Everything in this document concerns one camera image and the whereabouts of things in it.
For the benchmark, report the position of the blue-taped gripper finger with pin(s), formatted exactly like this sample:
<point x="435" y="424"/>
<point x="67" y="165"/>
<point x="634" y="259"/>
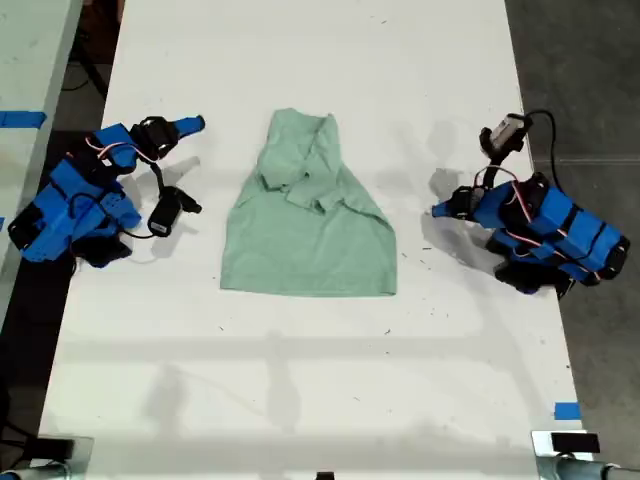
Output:
<point x="191" y="125"/>
<point x="442" y="210"/>

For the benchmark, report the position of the pale green T-shirt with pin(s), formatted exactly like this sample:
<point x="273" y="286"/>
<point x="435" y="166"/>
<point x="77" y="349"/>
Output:
<point x="310" y="250"/>

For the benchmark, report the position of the blue and black arm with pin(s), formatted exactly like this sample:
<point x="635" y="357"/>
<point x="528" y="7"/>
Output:
<point x="55" y="200"/>
<point x="575" y="230"/>

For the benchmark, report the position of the long blue tape strip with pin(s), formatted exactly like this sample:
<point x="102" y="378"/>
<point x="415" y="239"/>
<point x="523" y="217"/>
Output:
<point x="22" y="120"/>

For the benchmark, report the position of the pale neighbouring table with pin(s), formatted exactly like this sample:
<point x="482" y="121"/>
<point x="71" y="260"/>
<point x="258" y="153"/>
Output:
<point x="30" y="60"/>

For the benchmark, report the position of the short blue tape strip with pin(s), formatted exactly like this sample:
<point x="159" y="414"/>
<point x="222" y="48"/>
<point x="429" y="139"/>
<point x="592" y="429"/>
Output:
<point x="567" y="411"/>

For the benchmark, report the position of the small black box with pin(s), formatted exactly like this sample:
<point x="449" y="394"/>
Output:
<point x="56" y="448"/>
<point x="575" y="443"/>

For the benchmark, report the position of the grey metal pipe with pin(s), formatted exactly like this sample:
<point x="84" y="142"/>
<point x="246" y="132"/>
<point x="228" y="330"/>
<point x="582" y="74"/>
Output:
<point x="600" y="471"/>

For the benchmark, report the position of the black camera stalk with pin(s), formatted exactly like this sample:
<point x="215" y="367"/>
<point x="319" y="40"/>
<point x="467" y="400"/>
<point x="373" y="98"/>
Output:
<point x="486" y="142"/>
<point x="158" y="175"/>

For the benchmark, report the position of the grey and black camera box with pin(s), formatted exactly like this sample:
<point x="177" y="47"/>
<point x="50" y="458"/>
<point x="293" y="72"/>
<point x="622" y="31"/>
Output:
<point x="507" y="131"/>

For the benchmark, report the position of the shiny metal bracket plate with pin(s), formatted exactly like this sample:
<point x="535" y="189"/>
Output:
<point x="84" y="457"/>
<point x="540" y="452"/>

